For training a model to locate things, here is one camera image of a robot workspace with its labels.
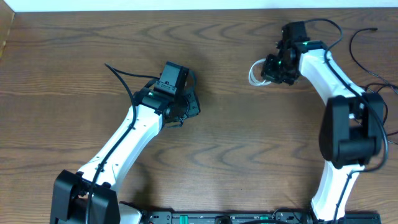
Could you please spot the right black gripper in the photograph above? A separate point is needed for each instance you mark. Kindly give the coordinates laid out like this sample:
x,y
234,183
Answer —
x,y
267,71

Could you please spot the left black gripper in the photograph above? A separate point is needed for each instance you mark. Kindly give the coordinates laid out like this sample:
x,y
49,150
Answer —
x,y
191,104

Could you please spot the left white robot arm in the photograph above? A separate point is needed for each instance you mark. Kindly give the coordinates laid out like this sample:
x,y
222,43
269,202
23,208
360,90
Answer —
x,y
91,194

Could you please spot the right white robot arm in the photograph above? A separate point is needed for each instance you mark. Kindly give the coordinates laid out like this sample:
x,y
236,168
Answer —
x,y
352,137

